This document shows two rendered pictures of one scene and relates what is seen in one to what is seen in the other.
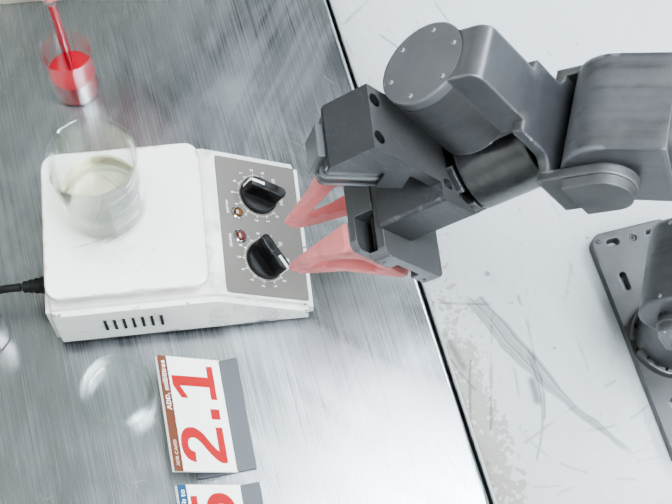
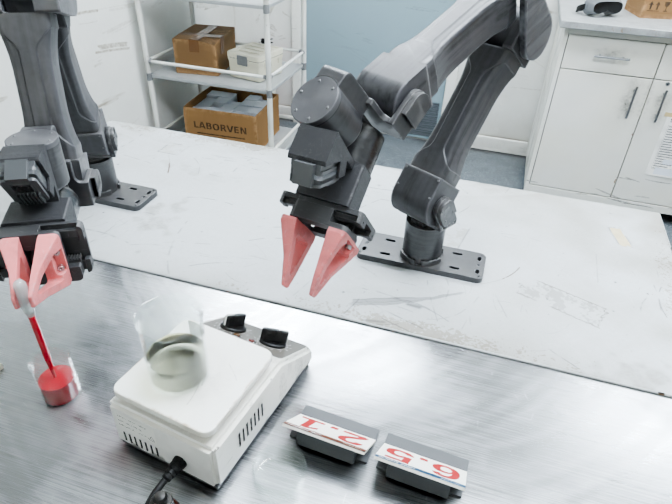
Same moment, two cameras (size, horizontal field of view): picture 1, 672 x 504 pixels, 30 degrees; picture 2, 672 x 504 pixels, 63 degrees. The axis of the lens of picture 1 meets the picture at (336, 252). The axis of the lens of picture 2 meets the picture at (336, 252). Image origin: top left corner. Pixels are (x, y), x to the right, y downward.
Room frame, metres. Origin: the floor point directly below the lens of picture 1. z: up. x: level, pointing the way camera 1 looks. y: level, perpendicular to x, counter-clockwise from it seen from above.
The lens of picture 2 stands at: (0.04, 0.39, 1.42)
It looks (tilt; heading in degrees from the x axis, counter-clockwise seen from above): 35 degrees down; 306
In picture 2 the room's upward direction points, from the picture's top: 2 degrees clockwise
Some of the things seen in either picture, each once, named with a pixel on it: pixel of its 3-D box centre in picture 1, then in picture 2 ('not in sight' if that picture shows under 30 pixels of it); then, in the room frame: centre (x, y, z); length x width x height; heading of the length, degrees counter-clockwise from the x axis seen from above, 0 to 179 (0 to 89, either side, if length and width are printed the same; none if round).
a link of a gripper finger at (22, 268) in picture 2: not in sight; (38, 274); (0.57, 0.21, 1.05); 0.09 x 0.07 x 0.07; 141
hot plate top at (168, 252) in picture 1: (124, 220); (196, 372); (0.39, 0.16, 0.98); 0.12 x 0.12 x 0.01; 12
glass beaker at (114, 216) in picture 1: (96, 186); (174, 348); (0.39, 0.18, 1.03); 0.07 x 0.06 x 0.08; 139
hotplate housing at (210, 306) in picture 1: (163, 241); (214, 383); (0.39, 0.13, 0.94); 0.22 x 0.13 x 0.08; 102
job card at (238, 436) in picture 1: (206, 412); (332, 428); (0.26, 0.09, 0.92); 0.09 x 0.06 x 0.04; 16
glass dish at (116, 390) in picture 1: (117, 391); (279, 472); (0.28, 0.16, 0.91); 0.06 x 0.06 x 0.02
